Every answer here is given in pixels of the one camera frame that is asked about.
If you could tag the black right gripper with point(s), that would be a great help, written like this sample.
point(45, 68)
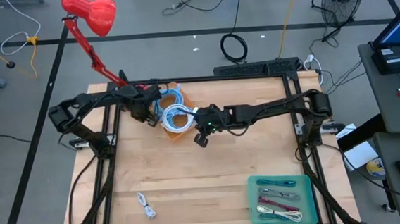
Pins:
point(211, 120)

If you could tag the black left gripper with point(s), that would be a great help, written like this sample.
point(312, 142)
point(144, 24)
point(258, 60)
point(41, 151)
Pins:
point(139, 107)

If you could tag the orange translucent plastic bin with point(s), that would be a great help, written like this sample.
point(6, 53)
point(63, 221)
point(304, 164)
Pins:
point(177, 134)

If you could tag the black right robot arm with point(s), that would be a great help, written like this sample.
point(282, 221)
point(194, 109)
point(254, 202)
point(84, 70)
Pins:
point(274, 108)

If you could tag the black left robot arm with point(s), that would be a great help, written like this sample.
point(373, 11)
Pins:
point(79, 102)

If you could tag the black perforated tray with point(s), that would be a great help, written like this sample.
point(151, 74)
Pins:
point(255, 68)

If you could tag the red desk lamp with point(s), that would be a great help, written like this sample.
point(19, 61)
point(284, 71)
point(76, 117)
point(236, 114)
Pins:
point(90, 12)

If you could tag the teal translucent plastic bin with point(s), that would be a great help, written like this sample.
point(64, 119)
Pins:
point(308, 203)

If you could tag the white paper sheet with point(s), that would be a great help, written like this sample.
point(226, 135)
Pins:
point(360, 155)

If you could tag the round yellow blue object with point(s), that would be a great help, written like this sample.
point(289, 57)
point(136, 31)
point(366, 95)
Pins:
point(375, 167)

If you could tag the black mini computer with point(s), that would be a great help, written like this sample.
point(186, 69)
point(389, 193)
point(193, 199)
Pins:
point(392, 59)

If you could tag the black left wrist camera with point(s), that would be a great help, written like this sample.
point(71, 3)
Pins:
point(154, 122)

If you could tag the black metal station frame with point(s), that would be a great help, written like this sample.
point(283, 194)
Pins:
point(299, 84)

